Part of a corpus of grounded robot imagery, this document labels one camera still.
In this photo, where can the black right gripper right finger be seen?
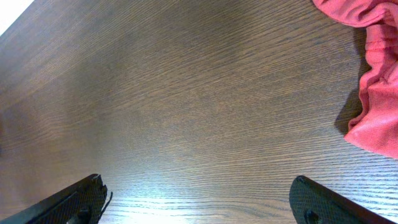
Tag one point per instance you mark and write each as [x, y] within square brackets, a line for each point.
[312, 203]

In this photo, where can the red soccer t-shirt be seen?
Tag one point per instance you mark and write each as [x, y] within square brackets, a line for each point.
[375, 129]

